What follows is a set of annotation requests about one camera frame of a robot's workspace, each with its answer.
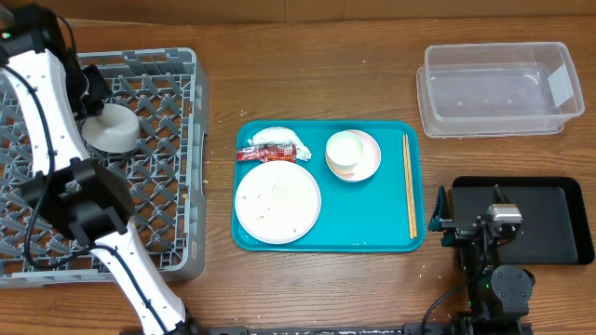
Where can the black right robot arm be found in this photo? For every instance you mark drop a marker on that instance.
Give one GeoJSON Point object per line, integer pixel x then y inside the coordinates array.
{"type": "Point", "coordinates": [498, 294]}

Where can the white paper cup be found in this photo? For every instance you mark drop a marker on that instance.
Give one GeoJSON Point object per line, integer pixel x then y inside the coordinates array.
{"type": "Point", "coordinates": [344, 150]}

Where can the large white plate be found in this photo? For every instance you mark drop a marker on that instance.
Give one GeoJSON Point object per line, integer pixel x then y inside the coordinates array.
{"type": "Point", "coordinates": [277, 202]}

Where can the wooden chopstick right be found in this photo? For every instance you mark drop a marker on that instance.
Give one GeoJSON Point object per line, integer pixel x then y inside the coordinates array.
{"type": "Point", "coordinates": [409, 180]}

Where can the red sauce packet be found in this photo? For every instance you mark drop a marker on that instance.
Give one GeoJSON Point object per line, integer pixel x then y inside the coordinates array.
{"type": "Point", "coordinates": [267, 152]}

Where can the clear plastic bin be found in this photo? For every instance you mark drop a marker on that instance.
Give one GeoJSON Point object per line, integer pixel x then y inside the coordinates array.
{"type": "Point", "coordinates": [497, 90]}

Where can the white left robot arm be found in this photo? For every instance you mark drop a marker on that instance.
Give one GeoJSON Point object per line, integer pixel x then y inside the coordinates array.
{"type": "Point", "coordinates": [81, 199]}

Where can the wooden chopstick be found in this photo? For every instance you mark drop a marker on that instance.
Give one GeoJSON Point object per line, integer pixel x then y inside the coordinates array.
{"type": "Point", "coordinates": [406, 190]}
{"type": "Point", "coordinates": [409, 180]}

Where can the grey dishwasher rack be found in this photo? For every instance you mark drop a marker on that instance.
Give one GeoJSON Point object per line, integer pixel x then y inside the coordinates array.
{"type": "Point", "coordinates": [169, 92]}

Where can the black plastic tray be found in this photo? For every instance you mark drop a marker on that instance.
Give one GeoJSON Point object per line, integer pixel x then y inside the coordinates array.
{"type": "Point", "coordinates": [555, 228]}

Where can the wooden chopstick left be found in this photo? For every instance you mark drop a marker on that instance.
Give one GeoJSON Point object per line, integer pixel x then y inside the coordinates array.
{"type": "Point", "coordinates": [406, 190]}

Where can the small pink bowl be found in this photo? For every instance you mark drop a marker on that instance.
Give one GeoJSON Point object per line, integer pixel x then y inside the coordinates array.
{"type": "Point", "coordinates": [368, 164]}

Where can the crumpled white napkin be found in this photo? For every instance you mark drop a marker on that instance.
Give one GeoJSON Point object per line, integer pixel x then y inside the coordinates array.
{"type": "Point", "coordinates": [281, 135]}

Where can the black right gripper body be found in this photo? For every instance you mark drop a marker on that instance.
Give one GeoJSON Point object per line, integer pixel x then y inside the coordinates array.
{"type": "Point", "coordinates": [464, 223]}

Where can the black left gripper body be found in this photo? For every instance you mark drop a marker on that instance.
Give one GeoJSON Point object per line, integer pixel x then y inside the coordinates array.
{"type": "Point", "coordinates": [98, 89]}

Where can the grey plastic bowl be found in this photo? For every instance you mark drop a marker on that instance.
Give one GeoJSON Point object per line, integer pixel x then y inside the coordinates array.
{"type": "Point", "coordinates": [115, 130]}

